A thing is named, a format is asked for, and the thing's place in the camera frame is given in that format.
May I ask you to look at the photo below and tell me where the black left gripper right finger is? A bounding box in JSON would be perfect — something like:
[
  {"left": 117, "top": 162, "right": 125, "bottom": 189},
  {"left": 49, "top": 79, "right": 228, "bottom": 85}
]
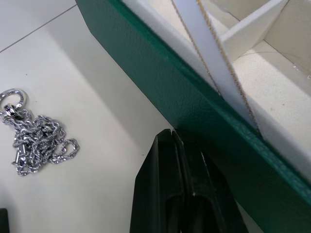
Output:
[{"left": 173, "top": 129, "right": 249, "bottom": 233}]

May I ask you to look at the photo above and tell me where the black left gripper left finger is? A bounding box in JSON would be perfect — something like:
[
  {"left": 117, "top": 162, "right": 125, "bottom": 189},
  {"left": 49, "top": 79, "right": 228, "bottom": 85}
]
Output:
[{"left": 129, "top": 129, "right": 193, "bottom": 233}]

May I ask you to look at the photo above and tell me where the green jewelry box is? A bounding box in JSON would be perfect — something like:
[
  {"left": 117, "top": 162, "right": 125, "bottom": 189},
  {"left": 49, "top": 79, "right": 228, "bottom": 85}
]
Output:
[{"left": 75, "top": 0, "right": 311, "bottom": 233}]

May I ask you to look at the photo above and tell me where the white gold-stitched lid ribbon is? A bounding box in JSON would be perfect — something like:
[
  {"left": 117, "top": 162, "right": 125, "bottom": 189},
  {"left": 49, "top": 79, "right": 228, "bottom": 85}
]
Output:
[{"left": 170, "top": 0, "right": 259, "bottom": 133}]

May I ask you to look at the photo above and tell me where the dark display case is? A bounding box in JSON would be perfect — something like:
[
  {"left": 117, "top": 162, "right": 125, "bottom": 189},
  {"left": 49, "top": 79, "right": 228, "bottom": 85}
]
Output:
[{"left": 0, "top": 208, "right": 8, "bottom": 233}]

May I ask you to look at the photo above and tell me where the silver rope chain with ring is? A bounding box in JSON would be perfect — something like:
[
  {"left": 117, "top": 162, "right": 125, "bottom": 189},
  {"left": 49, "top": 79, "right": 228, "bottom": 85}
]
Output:
[{"left": 0, "top": 88, "right": 81, "bottom": 177}]

